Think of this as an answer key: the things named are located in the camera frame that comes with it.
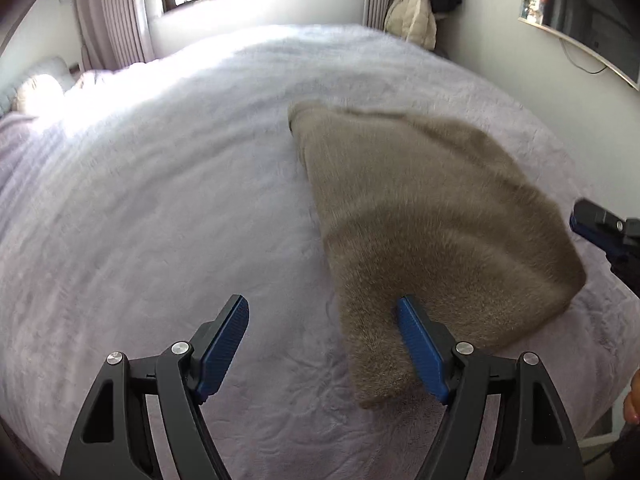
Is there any brown knit sweater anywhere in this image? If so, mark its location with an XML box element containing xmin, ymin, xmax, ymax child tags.
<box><xmin>288</xmin><ymin>102</ymin><xmax>586</xmax><ymax>408</ymax></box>

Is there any person right hand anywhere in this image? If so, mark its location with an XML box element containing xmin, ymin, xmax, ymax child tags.
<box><xmin>623</xmin><ymin>370</ymin><xmax>640</xmax><ymax>426</ymax></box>

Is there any lavender embossed bed cover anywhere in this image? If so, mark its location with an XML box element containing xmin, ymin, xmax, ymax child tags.
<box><xmin>0</xmin><ymin>22</ymin><xmax>640</xmax><ymax>480</ymax></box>

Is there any cream puffer jacket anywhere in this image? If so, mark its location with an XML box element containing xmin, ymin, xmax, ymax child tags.
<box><xmin>383</xmin><ymin>0</ymin><xmax>437</xmax><ymax>51</ymax></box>

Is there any cream pillow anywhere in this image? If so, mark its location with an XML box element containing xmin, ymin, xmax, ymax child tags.
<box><xmin>12</xmin><ymin>74</ymin><xmax>64</xmax><ymax>116</ymax></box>

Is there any grey tufted headboard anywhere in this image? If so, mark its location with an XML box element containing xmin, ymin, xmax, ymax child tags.
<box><xmin>0</xmin><ymin>56</ymin><xmax>75</xmax><ymax>115</ymax></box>

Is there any television cable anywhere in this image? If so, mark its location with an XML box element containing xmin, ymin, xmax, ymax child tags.
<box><xmin>560</xmin><ymin>38</ymin><xmax>609</xmax><ymax>76</ymax></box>

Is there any wall mounted television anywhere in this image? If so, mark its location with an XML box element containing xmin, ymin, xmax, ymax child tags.
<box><xmin>518</xmin><ymin>0</ymin><xmax>639</xmax><ymax>89</ymax></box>

